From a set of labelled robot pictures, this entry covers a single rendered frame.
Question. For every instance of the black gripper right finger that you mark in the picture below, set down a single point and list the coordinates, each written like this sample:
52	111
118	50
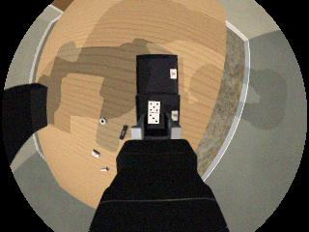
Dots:
174	131

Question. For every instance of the white domino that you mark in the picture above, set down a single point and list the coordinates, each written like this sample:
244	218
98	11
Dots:
153	112

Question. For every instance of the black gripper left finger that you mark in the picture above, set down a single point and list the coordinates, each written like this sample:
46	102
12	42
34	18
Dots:
138	131

